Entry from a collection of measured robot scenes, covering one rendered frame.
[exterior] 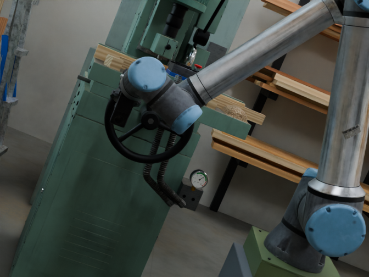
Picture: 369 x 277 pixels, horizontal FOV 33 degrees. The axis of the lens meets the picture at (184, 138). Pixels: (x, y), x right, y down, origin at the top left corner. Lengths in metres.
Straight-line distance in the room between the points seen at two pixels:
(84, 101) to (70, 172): 0.25
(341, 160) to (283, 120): 3.08
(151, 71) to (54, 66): 3.14
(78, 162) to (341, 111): 0.98
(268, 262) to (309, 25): 0.66
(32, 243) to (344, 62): 1.27
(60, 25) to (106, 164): 2.58
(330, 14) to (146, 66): 0.52
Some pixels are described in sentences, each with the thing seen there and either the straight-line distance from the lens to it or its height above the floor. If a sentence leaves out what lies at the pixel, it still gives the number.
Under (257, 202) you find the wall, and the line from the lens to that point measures 4.80.
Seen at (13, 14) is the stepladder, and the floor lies 0.89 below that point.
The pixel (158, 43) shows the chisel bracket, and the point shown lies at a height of 1.04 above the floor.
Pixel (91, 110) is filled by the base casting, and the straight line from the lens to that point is 2.16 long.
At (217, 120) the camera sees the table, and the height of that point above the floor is 0.87.
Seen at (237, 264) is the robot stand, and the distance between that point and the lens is 1.89.
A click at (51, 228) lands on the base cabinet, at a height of 0.30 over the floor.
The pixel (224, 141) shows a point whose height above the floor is 0.57.
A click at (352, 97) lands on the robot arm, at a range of 1.61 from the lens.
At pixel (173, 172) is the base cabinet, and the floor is 0.64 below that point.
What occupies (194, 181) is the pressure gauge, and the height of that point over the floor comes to 0.65.
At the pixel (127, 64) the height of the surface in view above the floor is 0.92.
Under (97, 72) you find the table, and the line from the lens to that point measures 2.14.
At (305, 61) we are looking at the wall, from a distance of 4.69.
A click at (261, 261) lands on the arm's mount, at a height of 0.61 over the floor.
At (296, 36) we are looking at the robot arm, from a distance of 1.72.
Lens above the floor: 1.08
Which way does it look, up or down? 8 degrees down
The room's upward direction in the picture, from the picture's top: 23 degrees clockwise
